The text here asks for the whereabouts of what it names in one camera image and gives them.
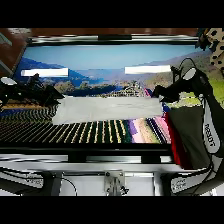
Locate black cable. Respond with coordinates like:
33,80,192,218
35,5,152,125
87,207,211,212
60,176,79,197
179,57,198,75

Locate red garment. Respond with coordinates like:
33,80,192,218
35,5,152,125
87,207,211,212
164,112,194,170

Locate silver frame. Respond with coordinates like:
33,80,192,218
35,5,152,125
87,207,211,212
0,152,224,197

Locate spotted garment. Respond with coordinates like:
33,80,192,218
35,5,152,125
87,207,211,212
197,28,224,78

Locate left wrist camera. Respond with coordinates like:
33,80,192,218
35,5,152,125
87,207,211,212
27,73,42,88

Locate yellow-green garment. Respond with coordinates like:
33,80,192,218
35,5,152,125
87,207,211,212
165,78,224,110

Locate white garment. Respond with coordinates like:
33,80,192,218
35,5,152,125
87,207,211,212
52,95,165,126

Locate dark grey garment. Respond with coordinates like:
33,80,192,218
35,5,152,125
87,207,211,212
167,105,215,170

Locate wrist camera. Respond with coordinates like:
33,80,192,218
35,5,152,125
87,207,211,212
170,65,182,87
27,73,42,88

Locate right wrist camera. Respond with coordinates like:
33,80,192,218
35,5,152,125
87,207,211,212
170,65,182,87

